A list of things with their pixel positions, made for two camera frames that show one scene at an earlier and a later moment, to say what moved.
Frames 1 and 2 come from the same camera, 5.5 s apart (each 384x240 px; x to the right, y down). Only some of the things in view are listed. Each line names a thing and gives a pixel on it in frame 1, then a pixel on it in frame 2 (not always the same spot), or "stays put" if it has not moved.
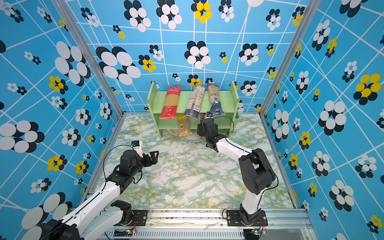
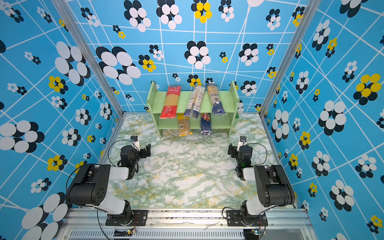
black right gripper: (201, 130) -> (234, 149)
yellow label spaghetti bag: (184, 126) stays put
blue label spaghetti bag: (193, 108) stays put
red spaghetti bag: (170, 107) stays put
